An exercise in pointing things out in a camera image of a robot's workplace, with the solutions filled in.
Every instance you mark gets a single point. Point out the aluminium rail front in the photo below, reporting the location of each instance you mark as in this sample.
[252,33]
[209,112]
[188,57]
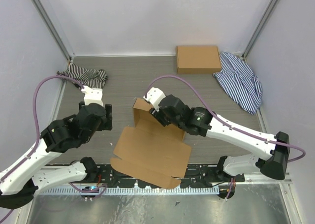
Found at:
[258,178]

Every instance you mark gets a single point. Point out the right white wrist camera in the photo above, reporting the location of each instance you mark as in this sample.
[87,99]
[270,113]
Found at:
[154,96]

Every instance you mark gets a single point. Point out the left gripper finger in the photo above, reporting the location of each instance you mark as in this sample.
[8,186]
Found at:
[107,126]
[108,108]

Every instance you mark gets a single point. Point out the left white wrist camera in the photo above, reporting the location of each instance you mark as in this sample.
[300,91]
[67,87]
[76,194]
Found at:
[92,95]

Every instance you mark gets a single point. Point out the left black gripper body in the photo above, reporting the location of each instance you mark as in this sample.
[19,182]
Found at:
[89,135]

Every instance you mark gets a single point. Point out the folded brown cardboard box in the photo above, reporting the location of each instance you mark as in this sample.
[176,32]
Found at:
[198,59]

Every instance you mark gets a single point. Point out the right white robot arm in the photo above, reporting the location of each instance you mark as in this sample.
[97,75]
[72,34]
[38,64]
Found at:
[268,153]

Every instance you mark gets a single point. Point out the right aluminium frame post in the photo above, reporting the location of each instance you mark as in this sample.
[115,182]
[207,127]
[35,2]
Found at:
[261,25]

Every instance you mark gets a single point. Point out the grey slotted cable duct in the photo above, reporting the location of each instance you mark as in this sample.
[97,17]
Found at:
[68,190]

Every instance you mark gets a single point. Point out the aluminium frame post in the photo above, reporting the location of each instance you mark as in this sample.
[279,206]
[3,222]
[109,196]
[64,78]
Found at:
[52,29]
[261,25]

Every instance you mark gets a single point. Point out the blue white striped cloth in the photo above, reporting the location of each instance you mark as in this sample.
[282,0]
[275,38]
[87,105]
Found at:
[239,82]

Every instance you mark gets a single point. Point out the left aluminium frame post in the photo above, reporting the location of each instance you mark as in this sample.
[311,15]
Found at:
[52,29]

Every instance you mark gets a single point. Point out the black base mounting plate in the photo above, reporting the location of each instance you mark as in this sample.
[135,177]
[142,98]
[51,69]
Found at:
[196,176]

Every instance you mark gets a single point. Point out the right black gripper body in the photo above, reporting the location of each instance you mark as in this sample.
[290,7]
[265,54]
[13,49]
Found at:
[178,123]

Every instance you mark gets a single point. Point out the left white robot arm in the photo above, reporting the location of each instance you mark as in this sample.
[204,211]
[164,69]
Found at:
[24,180]

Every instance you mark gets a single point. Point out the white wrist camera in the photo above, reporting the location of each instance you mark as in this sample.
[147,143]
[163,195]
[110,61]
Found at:
[92,95]
[154,96]

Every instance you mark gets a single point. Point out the black white striped cloth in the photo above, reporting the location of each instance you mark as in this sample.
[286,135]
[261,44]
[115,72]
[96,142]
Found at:
[93,78]

